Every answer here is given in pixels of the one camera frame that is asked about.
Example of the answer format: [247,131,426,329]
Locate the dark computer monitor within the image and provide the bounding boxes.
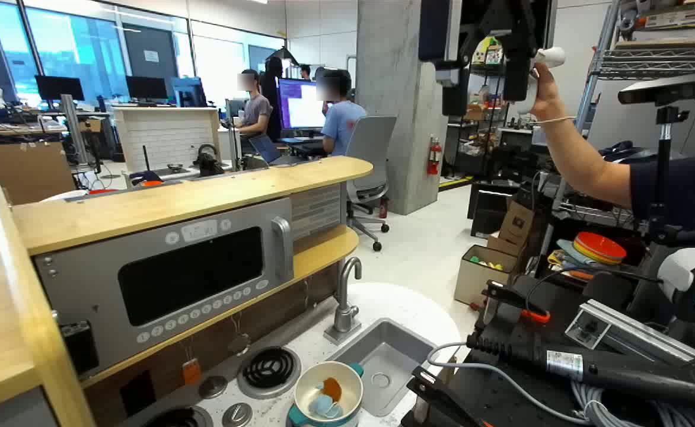
[33,73,88,104]
[126,73,170,103]

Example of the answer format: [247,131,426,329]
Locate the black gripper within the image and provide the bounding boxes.
[458,0,555,117]

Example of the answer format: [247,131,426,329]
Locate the white tiled panel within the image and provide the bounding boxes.
[112,104,223,174]

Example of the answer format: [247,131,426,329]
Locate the orange plate stack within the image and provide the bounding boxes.
[569,231,629,268]

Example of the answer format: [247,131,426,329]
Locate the black coil stove burner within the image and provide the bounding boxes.
[142,403,215,427]
[235,345,302,402]

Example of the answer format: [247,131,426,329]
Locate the white handheld controller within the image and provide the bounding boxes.
[533,45,569,69]

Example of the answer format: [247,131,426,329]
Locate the grey toy faucet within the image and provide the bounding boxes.
[323,253,364,345]

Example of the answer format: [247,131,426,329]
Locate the lit computer monitor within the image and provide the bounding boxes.
[275,79,329,136]

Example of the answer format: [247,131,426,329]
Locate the steel toy sink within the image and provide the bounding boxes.
[326,316,435,419]

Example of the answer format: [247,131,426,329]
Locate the wooden toy kitchen unit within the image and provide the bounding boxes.
[0,155,474,427]

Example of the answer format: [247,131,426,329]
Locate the red fire extinguisher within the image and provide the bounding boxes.
[425,137,442,180]

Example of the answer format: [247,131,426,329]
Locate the orange and blue toy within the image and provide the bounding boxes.
[308,374,345,422]

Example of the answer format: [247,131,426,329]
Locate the black tube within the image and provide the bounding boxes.
[465,335,695,413]

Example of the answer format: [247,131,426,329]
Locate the shelf with colourful items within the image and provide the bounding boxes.
[442,34,533,180]

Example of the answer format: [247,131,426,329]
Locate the small cardboard box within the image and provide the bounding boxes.
[495,196,553,256]

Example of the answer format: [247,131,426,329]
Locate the operator hand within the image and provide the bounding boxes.
[528,56,572,126]

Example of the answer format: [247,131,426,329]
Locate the person in grey shirt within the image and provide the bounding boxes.
[230,66,280,163]

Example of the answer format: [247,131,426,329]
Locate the grey mesh office chair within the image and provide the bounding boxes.
[343,115,401,253]

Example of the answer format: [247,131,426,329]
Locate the aluminium rail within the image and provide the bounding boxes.
[562,297,695,374]

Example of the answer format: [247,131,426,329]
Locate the white bowl with food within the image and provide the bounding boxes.
[281,360,367,427]

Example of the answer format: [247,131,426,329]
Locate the grey stove knob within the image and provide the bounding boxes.
[197,372,230,402]
[221,402,253,427]

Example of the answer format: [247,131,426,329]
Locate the white bowl teal stripe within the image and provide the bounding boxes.
[288,359,364,427]

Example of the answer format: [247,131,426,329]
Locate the black stereo camera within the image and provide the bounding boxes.
[614,69,695,107]

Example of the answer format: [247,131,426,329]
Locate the grey ribbed hose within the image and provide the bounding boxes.
[569,381,695,427]

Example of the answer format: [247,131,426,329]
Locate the large brown cardboard box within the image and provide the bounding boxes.
[0,141,77,206]

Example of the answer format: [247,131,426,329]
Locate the grey toy microwave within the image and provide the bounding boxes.
[33,196,297,374]

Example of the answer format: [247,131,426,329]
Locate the black kettle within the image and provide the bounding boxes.
[191,142,224,179]

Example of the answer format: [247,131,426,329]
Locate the black camera stand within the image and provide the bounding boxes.
[649,104,689,240]

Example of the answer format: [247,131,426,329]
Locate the operator bare forearm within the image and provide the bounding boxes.
[528,109,635,209]

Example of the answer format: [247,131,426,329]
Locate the person in blue shirt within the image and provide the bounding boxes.
[305,66,370,158]

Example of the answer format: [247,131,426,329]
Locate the grey cable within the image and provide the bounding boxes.
[420,339,593,427]

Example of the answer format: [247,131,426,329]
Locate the metal storage rack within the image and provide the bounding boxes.
[574,0,695,137]

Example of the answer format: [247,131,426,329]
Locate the black crate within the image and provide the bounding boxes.
[466,179,524,237]

